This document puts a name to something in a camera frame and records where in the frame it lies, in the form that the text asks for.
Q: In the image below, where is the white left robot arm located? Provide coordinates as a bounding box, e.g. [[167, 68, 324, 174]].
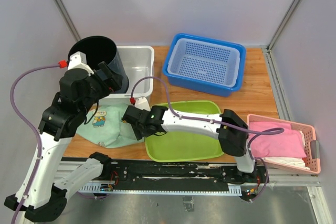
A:
[[4, 60, 121, 223]]

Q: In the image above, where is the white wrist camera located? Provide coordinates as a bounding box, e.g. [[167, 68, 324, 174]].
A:
[[58, 51, 94, 74], [130, 96, 151, 111]]

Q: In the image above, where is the white perforated basket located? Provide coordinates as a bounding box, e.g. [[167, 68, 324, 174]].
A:
[[167, 38, 240, 88]]

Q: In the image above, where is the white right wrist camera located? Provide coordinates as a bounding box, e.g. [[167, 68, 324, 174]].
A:
[[130, 96, 151, 111]]

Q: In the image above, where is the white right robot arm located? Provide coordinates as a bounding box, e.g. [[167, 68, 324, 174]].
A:
[[122, 105, 257, 182]]

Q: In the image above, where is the pink perforated basket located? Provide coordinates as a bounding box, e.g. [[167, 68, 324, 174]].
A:
[[247, 114, 321, 174]]

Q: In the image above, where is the pink folded cloth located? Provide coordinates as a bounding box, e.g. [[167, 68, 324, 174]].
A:
[[248, 121, 307, 158]]

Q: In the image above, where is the green plastic tub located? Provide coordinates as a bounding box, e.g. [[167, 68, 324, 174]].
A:
[[145, 100, 224, 162]]

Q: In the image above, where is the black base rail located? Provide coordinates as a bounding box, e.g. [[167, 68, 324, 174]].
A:
[[59, 157, 270, 196]]

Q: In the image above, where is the green printed cloth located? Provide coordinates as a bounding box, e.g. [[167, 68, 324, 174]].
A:
[[76, 103, 144, 148]]

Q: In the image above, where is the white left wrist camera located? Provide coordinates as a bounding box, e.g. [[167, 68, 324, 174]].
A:
[[58, 51, 94, 74]]

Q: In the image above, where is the dark round bucket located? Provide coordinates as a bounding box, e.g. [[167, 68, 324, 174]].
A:
[[68, 36, 129, 93]]

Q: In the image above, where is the blue plastic tub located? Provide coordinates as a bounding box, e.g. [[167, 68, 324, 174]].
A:
[[162, 33, 246, 97]]

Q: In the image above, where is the white plastic bin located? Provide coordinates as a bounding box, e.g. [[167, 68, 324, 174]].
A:
[[99, 46, 155, 106]]

